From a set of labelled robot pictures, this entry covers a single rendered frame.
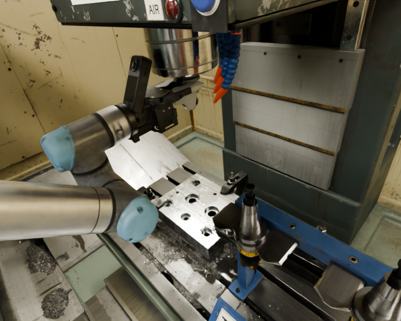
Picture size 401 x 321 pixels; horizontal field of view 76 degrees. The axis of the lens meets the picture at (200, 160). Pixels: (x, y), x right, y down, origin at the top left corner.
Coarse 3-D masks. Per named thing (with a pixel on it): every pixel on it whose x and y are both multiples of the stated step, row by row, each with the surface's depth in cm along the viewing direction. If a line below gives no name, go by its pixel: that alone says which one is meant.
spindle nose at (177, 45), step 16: (144, 32) 53; (160, 32) 50; (176, 32) 49; (192, 32) 50; (208, 32) 52; (160, 48) 52; (176, 48) 51; (192, 48) 51; (208, 48) 53; (160, 64) 54; (176, 64) 53; (192, 64) 53; (208, 64) 55
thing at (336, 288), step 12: (336, 264) 42; (324, 276) 41; (336, 276) 41; (348, 276) 40; (324, 288) 39; (336, 288) 39; (348, 288) 39; (360, 288) 39; (324, 300) 38; (336, 300) 38; (348, 300) 38
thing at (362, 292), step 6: (366, 288) 38; (360, 294) 37; (354, 300) 37; (360, 300) 37; (354, 306) 37; (360, 306) 36; (354, 312) 37; (360, 312) 35; (354, 318) 37; (360, 318) 35; (366, 318) 35
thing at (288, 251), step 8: (272, 232) 49; (280, 232) 49; (264, 240) 48; (272, 240) 47; (280, 240) 47; (288, 240) 47; (296, 240) 47; (256, 248) 47; (264, 248) 46; (272, 248) 46; (280, 248) 46; (288, 248) 46; (264, 256) 45; (272, 256) 45; (280, 256) 45; (280, 264) 44
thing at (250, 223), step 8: (256, 200) 46; (248, 208) 45; (256, 208) 45; (240, 216) 48; (248, 216) 46; (256, 216) 46; (240, 224) 48; (248, 224) 46; (256, 224) 46; (248, 232) 47; (256, 232) 47
